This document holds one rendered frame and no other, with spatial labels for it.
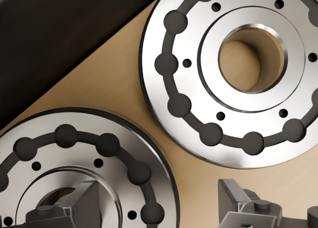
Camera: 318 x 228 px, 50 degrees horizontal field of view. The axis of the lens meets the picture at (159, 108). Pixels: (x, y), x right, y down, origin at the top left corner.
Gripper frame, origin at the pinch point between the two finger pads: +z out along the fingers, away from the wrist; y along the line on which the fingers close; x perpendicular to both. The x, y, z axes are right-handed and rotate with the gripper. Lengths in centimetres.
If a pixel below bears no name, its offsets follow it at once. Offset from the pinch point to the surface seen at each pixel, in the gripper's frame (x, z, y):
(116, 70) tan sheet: 6.3, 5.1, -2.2
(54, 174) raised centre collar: 1.4, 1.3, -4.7
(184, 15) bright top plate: 8.6, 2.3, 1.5
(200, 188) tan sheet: -0.4, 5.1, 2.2
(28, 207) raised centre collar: 0.0, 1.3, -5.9
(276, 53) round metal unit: 6.6, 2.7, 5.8
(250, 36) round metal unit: 7.7, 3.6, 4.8
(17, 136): 3.1, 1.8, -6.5
